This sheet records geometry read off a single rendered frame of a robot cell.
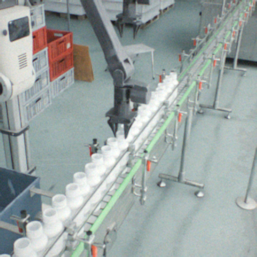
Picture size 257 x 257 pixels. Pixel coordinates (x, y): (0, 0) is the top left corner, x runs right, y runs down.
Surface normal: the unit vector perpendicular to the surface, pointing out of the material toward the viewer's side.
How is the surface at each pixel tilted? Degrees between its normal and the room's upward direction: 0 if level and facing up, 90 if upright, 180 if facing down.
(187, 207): 0
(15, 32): 90
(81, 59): 102
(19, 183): 90
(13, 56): 90
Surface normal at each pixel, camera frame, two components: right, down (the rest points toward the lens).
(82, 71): -0.34, 0.56
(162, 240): 0.04, -0.88
